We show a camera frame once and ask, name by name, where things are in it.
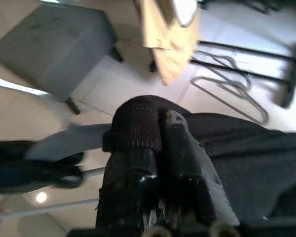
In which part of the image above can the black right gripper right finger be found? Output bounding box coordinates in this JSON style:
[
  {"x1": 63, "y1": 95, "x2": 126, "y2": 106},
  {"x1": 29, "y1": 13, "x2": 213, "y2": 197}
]
[{"x1": 159, "y1": 110, "x2": 240, "y2": 227}]

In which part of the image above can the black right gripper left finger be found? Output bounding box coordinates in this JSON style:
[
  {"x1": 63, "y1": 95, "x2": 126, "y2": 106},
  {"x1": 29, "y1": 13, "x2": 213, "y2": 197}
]
[{"x1": 95, "y1": 95, "x2": 164, "y2": 228}]

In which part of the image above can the light grey clothes hanger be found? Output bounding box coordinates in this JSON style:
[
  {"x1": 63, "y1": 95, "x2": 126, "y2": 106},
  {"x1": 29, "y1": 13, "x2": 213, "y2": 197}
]
[{"x1": 24, "y1": 124, "x2": 113, "y2": 160}]

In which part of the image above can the black garment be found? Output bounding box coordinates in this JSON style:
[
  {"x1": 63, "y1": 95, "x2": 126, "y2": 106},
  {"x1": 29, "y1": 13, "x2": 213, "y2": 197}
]
[{"x1": 157, "y1": 97, "x2": 296, "y2": 223}]

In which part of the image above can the beige hanging garment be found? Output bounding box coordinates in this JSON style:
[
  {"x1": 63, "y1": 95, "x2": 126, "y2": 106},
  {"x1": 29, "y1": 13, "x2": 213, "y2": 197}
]
[{"x1": 134, "y1": 0, "x2": 200, "y2": 86}]

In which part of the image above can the grey fabric ottoman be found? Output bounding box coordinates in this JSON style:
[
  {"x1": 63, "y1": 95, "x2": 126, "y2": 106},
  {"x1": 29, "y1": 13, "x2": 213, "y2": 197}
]
[{"x1": 0, "y1": 4, "x2": 125, "y2": 116}]

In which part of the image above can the white hanging garment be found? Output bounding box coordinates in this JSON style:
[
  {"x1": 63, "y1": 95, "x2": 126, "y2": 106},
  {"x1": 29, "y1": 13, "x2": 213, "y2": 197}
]
[{"x1": 172, "y1": 0, "x2": 198, "y2": 28}]

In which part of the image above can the black metal clothes rack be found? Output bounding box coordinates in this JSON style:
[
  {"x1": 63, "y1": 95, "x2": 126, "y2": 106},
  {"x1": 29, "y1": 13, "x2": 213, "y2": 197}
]
[{"x1": 149, "y1": 0, "x2": 296, "y2": 109}]

